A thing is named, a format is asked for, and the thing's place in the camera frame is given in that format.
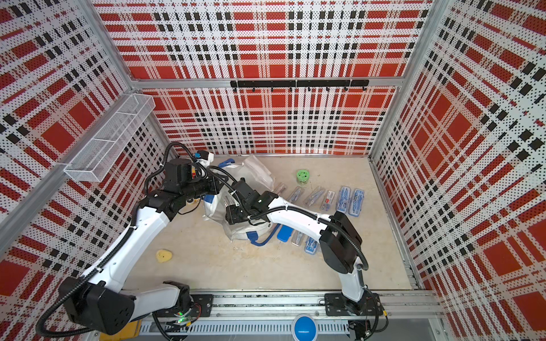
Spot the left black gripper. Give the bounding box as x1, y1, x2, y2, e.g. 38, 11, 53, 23
181, 173, 229, 202

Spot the white canvas cartoon bag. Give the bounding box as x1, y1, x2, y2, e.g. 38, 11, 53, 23
203, 155, 277, 247

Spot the blue plastic pencil case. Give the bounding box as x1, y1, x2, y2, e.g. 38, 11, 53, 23
277, 225, 294, 242

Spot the clear case pink small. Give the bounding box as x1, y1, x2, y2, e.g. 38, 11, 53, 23
274, 183, 287, 196

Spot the clear compass case small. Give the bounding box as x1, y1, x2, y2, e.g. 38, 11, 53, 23
291, 232, 304, 247

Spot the clear compass case grey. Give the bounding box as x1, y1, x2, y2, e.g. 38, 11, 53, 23
304, 186, 326, 207

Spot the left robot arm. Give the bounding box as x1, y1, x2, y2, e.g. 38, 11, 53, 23
36, 150, 222, 338

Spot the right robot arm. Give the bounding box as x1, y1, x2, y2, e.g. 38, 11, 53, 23
208, 166, 369, 315

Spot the yellow sponge piece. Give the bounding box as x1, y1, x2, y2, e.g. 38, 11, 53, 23
156, 249, 173, 264

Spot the green lidded small jar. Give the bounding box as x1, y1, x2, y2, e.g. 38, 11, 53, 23
296, 169, 310, 186

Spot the blue round button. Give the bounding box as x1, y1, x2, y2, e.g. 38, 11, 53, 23
291, 314, 318, 341

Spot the yellow box at base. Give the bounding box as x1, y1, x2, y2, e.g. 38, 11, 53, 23
99, 321, 142, 341

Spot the white wire mesh basket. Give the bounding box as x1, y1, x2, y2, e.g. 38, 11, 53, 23
64, 93, 155, 183

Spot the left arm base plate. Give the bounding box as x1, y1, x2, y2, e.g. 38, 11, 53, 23
172, 294, 214, 321

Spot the black hook rail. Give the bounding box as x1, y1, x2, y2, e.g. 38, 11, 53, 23
230, 79, 370, 91

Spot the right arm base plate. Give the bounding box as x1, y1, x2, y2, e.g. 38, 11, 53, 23
324, 292, 384, 317

